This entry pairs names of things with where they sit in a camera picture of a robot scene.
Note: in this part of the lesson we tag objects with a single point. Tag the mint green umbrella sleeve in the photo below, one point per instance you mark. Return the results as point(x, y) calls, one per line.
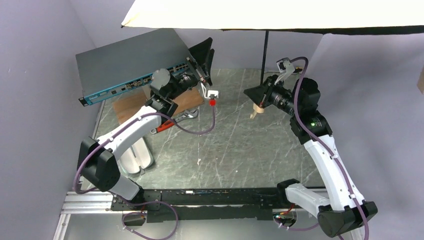
point(137, 158)

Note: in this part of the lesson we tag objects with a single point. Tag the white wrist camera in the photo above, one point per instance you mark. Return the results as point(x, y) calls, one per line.
point(210, 94)
point(286, 69)

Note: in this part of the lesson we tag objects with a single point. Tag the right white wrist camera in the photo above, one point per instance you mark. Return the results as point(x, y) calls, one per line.
point(286, 69)

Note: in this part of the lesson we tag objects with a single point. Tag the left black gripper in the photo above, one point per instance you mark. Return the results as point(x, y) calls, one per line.
point(197, 69)

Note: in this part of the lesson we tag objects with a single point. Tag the wooden board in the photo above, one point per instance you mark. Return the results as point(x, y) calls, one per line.
point(127, 107)

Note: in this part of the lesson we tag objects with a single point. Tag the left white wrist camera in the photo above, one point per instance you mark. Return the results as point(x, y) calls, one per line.
point(210, 94)

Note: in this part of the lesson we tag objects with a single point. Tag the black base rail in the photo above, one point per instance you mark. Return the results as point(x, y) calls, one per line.
point(260, 203)

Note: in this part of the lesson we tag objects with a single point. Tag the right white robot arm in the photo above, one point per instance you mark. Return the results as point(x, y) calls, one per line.
point(344, 213)

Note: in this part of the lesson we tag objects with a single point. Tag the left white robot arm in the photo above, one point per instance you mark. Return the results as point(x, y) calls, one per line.
point(98, 158)

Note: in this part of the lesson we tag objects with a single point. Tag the grey blue network switch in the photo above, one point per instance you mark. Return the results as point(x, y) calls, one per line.
point(119, 67)

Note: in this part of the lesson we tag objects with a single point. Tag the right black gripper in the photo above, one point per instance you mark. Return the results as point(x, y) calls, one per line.
point(265, 96)

